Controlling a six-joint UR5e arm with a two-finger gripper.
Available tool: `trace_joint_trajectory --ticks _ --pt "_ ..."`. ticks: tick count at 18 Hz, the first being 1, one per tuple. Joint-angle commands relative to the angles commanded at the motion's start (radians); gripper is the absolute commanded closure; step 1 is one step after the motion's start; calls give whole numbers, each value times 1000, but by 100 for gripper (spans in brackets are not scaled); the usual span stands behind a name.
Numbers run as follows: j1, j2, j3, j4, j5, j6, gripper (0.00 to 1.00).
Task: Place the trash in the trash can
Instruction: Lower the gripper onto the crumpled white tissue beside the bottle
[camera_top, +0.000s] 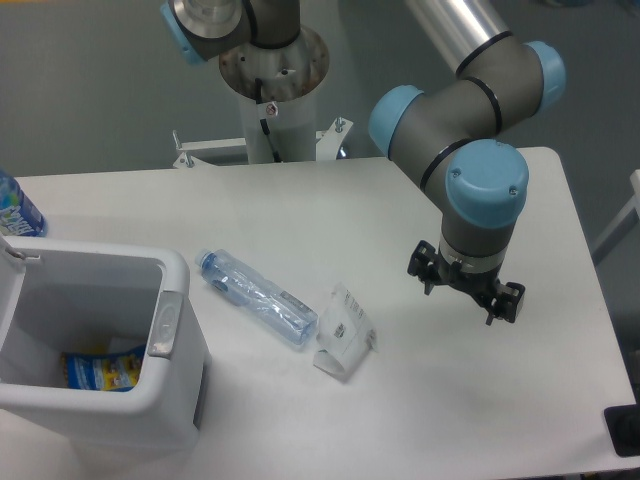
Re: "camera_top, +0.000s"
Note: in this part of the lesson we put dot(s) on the blue yellow snack wrapper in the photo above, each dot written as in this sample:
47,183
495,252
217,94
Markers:
115,372

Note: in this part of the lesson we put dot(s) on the blue labelled water bottle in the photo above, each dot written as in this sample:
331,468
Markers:
19,215

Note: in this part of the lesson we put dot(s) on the white trash can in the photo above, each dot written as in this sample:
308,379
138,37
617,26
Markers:
66,297

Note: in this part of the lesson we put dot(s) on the white frame at right edge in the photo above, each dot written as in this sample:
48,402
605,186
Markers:
620,226

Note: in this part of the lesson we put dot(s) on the black device at table edge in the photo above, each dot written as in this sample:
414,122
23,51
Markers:
623,426

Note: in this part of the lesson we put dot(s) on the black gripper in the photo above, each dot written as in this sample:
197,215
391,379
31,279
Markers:
501,301

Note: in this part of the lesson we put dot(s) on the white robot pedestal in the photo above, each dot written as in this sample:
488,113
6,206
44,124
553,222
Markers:
277,93

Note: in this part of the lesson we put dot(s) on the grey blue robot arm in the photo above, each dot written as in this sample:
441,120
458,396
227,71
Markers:
445,143

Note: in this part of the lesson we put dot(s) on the clear blue plastic bottle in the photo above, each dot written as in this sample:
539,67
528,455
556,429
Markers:
244,287

